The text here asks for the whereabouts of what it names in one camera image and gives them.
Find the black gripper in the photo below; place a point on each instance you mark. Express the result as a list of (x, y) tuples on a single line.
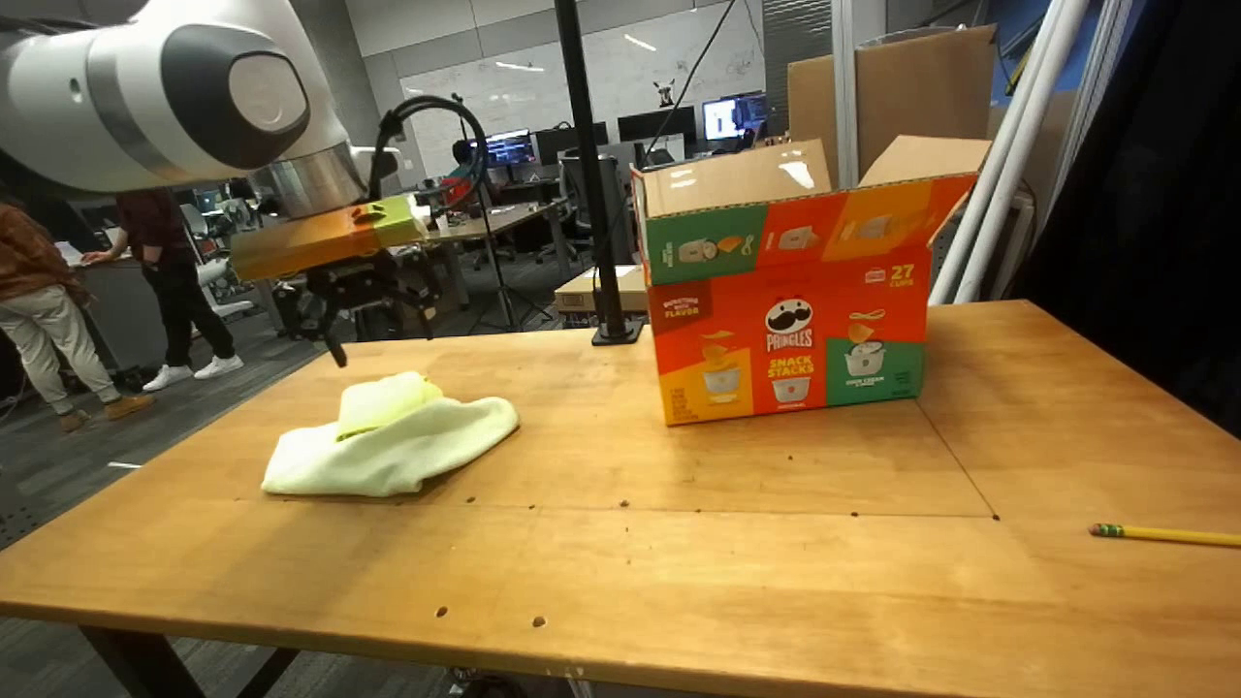
[(363, 292)]

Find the white cloth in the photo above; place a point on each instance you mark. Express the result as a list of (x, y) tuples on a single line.
[(389, 460)]

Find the orange Pringles cardboard box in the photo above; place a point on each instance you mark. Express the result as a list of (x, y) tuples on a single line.
[(775, 336)]

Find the large brown cardboard box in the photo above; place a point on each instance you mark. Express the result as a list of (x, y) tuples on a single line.
[(906, 93)]

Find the long office desk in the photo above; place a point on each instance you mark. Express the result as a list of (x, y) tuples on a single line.
[(497, 221)]

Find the person in dark red hoodie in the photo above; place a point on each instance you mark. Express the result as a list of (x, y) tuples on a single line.
[(166, 258)]

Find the blue lit computer monitor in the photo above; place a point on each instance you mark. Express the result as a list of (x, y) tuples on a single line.
[(510, 147)]

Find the low wooden bench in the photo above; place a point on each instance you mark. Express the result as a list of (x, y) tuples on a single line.
[(623, 289)]

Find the grey cabinet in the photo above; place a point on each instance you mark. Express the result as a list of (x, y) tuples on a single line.
[(122, 316)]

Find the black vertical pole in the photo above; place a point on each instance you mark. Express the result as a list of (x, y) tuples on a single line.
[(586, 158)]

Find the person in brown top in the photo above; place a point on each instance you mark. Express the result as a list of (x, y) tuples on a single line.
[(51, 324)]

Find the dark computer monitor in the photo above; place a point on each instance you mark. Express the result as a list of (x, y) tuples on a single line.
[(652, 127)]

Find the white column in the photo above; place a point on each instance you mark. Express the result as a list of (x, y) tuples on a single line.
[(845, 80)]

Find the white pipe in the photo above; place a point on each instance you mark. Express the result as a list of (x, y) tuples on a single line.
[(1052, 129), (1022, 129)]

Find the black curtain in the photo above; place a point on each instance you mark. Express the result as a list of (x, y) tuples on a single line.
[(1163, 196)]

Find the yellow pencil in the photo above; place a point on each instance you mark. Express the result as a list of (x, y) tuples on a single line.
[(1163, 535)]

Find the tan wrist camera block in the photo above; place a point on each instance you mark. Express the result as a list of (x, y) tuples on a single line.
[(324, 239)]

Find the black table frame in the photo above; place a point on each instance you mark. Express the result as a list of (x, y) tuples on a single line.
[(138, 665)]

